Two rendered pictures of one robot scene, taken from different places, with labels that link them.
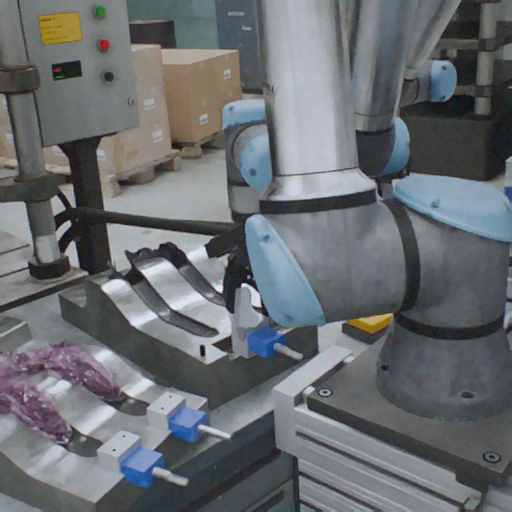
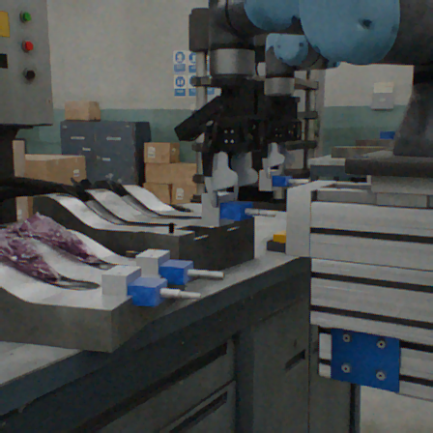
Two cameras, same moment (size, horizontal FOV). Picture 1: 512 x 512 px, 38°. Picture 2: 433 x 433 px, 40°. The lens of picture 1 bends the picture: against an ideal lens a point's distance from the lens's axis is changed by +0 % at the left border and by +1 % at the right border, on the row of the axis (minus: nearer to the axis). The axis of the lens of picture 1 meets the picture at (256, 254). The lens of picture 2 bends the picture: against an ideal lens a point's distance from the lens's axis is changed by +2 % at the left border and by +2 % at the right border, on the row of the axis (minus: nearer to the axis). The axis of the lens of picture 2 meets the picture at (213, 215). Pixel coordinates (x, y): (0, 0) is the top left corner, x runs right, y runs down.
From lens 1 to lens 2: 0.50 m
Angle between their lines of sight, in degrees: 19
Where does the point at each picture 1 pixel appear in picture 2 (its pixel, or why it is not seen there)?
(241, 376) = (202, 259)
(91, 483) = (100, 301)
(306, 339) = (246, 242)
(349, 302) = (420, 14)
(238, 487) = (195, 375)
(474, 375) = not seen: outside the picture
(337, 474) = (358, 260)
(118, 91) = (37, 90)
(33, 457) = (26, 289)
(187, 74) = (44, 168)
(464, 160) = not seen: hidden behind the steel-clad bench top
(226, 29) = (69, 150)
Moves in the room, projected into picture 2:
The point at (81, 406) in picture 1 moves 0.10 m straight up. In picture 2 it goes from (64, 262) to (61, 196)
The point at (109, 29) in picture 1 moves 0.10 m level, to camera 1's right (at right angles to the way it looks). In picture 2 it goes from (33, 35) to (68, 37)
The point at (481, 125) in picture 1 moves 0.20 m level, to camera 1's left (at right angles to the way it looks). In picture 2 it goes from (279, 206) to (257, 207)
